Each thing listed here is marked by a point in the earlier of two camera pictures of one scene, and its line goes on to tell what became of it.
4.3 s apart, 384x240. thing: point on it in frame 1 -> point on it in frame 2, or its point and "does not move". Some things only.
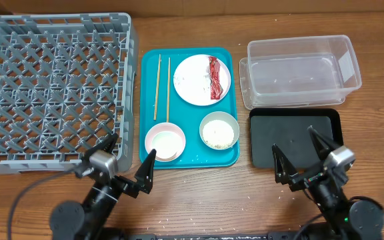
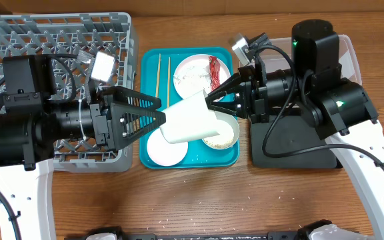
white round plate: [192, 80] does not move
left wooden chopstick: [157, 89] does not move
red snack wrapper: [216, 87] does not move
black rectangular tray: [288, 128] does not move
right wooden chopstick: [168, 89] does not move
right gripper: [309, 179] -> [245, 97]
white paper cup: [168, 145] -> [189, 120]
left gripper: [144, 181] -> [111, 115]
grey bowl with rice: [219, 131] does not move
